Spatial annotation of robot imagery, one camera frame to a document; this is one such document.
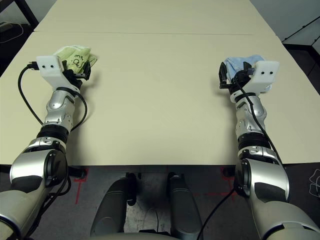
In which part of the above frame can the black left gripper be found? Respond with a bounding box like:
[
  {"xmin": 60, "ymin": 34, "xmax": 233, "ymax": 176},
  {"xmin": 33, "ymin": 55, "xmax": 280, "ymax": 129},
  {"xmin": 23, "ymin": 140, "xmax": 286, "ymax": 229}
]
[{"xmin": 61, "ymin": 60, "xmax": 92, "ymax": 88}]

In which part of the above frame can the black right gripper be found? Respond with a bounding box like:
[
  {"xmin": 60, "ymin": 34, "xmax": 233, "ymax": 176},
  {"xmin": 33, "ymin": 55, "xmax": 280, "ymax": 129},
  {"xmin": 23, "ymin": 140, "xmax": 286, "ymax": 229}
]
[{"xmin": 219, "ymin": 61, "xmax": 251, "ymax": 95}]

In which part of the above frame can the green towel with white trim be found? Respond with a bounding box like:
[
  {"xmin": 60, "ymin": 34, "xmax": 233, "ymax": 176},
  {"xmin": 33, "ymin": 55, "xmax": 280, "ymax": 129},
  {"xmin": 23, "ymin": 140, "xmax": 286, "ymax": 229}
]
[{"xmin": 53, "ymin": 44, "xmax": 98, "ymax": 76}]

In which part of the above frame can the folded light blue towel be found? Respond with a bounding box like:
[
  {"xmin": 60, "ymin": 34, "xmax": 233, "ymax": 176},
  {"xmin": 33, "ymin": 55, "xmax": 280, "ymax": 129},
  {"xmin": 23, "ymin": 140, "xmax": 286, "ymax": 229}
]
[{"xmin": 223, "ymin": 54, "xmax": 274, "ymax": 94}]

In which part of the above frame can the black tripod stand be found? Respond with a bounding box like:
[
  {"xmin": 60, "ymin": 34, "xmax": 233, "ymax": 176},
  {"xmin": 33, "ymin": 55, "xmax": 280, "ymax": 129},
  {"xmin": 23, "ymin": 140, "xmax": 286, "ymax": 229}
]
[{"xmin": 282, "ymin": 18, "xmax": 320, "ymax": 44}]

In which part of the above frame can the grey right robot leg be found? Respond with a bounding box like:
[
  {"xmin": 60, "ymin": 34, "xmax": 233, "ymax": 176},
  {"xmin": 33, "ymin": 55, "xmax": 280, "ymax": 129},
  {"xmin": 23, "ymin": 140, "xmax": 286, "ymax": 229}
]
[{"xmin": 167, "ymin": 172, "xmax": 204, "ymax": 240}]

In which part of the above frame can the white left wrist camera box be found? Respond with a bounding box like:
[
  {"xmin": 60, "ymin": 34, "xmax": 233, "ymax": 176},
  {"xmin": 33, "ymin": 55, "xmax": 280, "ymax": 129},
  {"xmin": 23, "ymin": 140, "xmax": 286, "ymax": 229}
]
[{"xmin": 36, "ymin": 55, "xmax": 80, "ymax": 93}]

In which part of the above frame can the black left wrist camera cable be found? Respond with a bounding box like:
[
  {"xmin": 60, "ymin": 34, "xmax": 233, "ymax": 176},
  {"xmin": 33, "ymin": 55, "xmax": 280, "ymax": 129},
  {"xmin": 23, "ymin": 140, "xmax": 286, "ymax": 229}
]
[{"xmin": 17, "ymin": 63, "xmax": 88, "ymax": 133}]

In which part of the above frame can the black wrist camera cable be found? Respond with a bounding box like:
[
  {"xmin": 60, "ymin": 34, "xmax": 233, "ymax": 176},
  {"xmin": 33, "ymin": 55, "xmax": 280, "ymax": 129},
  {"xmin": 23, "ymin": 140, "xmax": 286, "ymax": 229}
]
[
  {"xmin": 17, "ymin": 63, "xmax": 88, "ymax": 133},
  {"xmin": 234, "ymin": 74, "xmax": 285, "ymax": 166}
]

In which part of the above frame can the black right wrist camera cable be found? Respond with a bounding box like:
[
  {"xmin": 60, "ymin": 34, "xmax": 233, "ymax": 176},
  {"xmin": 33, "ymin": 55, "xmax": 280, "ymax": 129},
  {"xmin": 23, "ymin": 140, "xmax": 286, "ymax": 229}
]
[{"xmin": 234, "ymin": 74, "xmax": 285, "ymax": 166}]

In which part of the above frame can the side table with black frame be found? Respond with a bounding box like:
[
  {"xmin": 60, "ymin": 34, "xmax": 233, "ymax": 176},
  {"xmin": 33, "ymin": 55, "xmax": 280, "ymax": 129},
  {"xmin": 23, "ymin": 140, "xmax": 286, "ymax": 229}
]
[{"xmin": 0, "ymin": 0, "xmax": 40, "ymax": 29}]

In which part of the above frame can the black left shoulder cable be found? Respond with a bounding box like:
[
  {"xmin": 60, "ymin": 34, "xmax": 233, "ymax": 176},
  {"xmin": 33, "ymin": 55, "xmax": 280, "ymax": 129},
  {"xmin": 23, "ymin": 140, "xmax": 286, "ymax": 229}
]
[{"xmin": 24, "ymin": 174, "xmax": 73, "ymax": 238}]

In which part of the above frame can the black shoulder cable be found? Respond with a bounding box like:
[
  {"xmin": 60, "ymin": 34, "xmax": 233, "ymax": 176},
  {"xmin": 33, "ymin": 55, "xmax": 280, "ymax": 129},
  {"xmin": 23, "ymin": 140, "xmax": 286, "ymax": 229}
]
[
  {"xmin": 197, "ymin": 187, "xmax": 238, "ymax": 240},
  {"xmin": 24, "ymin": 174, "xmax": 73, "ymax": 238}
]

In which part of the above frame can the tangled white floor cable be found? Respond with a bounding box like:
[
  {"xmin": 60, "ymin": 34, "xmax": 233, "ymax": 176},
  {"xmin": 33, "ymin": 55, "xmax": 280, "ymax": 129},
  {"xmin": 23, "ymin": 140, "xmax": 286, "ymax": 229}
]
[{"xmin": 308, "ymin": 168, "xmax": 320, "ymax": 199}]

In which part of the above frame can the black right shoulder cable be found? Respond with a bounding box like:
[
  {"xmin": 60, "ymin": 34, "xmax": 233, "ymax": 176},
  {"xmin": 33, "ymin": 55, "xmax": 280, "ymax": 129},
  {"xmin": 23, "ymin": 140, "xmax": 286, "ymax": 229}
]
[{"xmin": 197, "ymin": 187, "xmax": 238, "ymax": 240}]

